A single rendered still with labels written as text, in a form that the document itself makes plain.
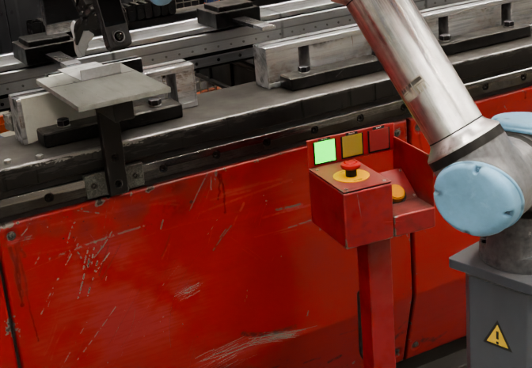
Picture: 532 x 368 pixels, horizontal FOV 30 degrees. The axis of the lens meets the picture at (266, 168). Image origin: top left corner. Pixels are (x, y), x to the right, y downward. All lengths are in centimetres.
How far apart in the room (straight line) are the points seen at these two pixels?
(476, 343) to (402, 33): 54
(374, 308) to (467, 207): 71
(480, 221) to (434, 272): 112
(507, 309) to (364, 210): 43
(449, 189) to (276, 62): 92
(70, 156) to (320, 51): 67
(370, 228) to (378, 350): 31
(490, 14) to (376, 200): 82
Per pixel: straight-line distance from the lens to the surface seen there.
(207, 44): 244
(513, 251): 156
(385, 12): 141
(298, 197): 221
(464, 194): 140
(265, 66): 224
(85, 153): 197
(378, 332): 211
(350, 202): 189
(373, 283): 205
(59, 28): 206
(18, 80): 229
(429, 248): 248
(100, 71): 199
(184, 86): 215
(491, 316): 162
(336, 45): 232
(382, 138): 207
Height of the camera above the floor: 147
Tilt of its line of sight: 20 degrees down
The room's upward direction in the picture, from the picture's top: 5 degrees counter-clockwise
